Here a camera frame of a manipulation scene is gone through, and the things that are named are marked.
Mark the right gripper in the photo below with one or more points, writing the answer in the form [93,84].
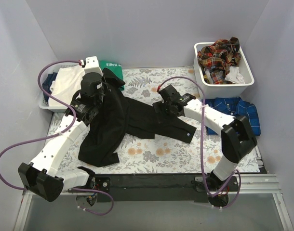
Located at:
[158,106]

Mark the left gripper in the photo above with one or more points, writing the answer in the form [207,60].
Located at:
[104,87]

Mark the black long sleeve shirt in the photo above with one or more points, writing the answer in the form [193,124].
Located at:
[120,115]

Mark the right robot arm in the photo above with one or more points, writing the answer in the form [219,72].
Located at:
[237,137]

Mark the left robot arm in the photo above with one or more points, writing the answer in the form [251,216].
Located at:
[41,175]

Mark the white folded garment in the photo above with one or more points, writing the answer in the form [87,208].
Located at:
[67,83]

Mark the green t-shirt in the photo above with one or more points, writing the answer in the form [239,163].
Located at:
[114,67]

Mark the white plastic bin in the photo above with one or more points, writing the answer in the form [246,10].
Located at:
[211,91]

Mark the navy blue garment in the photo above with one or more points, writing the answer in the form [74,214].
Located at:
[49,81]

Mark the floral table cloth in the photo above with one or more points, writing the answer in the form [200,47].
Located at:
[158,155]

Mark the red plaid shirt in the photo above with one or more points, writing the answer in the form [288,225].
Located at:
[216,59]

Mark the blue plaid folded shirt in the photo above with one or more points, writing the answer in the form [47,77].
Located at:
[237,107]

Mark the white garment in bin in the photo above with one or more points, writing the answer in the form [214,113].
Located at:
[234,76]

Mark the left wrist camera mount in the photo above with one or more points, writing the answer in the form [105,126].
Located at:
[91,64]

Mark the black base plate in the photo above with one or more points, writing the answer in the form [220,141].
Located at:
[154,187]

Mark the aluminium frame rail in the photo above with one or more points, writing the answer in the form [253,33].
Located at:
[256,205]

